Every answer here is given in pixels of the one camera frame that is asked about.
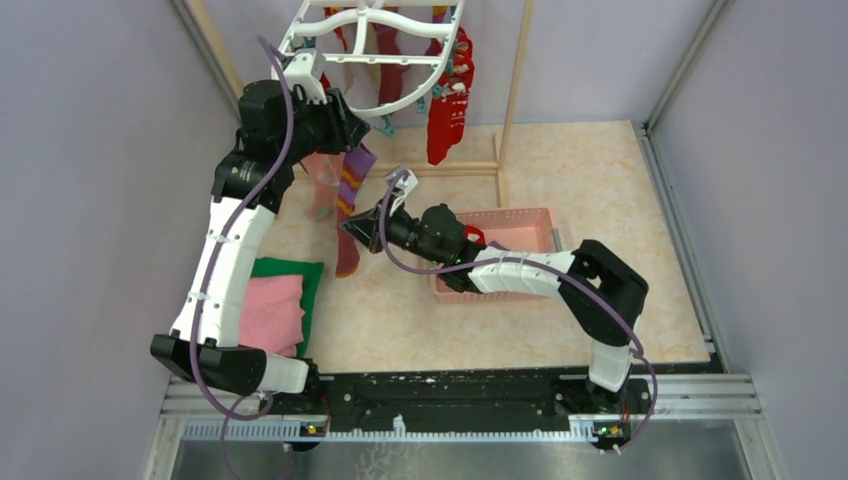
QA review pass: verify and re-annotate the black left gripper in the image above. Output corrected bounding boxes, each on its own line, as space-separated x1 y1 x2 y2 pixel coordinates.
277 86 370 164

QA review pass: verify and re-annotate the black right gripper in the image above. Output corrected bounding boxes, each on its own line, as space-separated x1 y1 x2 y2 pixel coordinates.
338 195 444 267

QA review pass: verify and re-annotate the red santa sock front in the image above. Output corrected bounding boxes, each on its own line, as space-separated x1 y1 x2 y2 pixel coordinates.
464 225 486 245

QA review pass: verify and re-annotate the white plastic clip hanger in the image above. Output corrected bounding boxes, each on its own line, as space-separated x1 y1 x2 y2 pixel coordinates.
272 1 465 119

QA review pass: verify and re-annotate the pink plastic basket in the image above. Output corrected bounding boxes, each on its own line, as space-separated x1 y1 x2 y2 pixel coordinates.
429 207 573 304

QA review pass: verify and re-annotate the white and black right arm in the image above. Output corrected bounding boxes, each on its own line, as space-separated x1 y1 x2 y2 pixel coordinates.
341 204 649 412

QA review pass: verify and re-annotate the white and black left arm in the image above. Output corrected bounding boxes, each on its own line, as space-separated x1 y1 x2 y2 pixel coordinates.
150 80 370 414

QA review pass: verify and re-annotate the green cloth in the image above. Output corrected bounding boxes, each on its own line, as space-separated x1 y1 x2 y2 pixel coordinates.
251 257 324 357

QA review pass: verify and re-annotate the maroon purple long sock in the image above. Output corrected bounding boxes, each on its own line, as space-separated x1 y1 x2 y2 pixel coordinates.
374 24 408 105

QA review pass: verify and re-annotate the red patterned sock pair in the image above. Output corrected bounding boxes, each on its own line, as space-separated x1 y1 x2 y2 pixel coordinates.
426 27 475 165

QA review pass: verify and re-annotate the pink cloth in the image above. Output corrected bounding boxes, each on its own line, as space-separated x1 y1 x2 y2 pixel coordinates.
239 275 305 357

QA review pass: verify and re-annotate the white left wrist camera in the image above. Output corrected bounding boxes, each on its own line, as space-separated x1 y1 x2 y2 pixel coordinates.
283 48 327 104

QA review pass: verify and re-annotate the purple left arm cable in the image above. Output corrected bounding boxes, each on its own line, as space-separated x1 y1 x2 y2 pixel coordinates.
188 36 296 480

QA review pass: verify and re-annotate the wooden drying rack frame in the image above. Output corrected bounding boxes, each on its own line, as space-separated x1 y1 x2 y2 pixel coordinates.
172 1 535 206

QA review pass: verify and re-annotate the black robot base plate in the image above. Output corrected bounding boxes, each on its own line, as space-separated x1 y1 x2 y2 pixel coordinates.
258 365 654 417

